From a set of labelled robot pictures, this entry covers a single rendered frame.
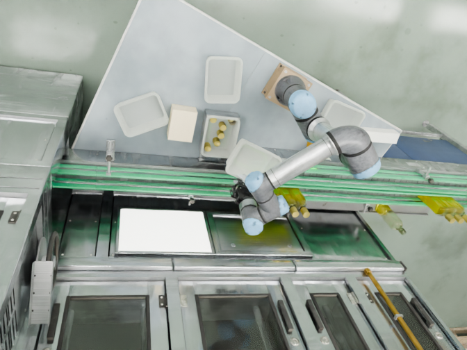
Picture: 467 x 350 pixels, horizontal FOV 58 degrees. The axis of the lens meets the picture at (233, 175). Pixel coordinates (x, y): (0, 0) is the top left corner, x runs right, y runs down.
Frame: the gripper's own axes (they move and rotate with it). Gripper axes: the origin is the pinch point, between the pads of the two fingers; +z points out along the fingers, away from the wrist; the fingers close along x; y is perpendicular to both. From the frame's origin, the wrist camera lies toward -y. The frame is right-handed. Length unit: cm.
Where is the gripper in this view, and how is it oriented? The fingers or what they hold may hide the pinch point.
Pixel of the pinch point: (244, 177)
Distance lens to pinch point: 192.4
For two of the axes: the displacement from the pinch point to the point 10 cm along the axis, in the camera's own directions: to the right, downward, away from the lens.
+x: -5.0, 7.3, 4.7
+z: -1.3, -6.0, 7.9
